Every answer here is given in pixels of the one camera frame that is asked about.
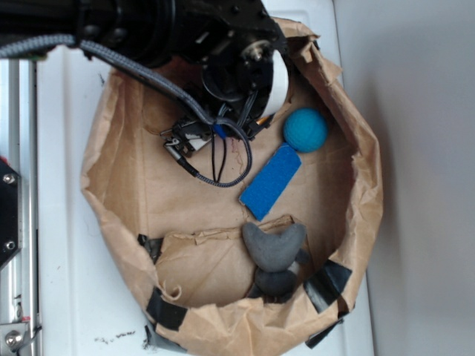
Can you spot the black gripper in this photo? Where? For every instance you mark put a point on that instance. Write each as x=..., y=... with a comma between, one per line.
x=240, y=48

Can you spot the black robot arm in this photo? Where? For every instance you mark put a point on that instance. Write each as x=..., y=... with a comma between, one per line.
x=139, y=30

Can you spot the teal felt ball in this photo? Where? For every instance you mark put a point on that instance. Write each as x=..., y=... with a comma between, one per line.
x=305, y=130

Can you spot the blue rectangular sponge block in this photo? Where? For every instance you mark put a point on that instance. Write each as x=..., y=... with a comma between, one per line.
x=271, y=181

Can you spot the light grey curved stone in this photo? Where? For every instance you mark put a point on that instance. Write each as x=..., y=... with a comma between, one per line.
x=275, y=252

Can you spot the crumpled brown paper bag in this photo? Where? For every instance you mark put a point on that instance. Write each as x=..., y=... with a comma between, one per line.
x=177, y=241

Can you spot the dark grey oval stone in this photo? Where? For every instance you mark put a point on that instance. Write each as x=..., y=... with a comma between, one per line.
x=275, y=284

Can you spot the aluminium extrusion rail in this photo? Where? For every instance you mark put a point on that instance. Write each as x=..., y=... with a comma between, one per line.
x=20, y=321

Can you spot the black octagonal mount plate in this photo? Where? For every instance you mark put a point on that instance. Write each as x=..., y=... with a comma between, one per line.
x=10, y=212

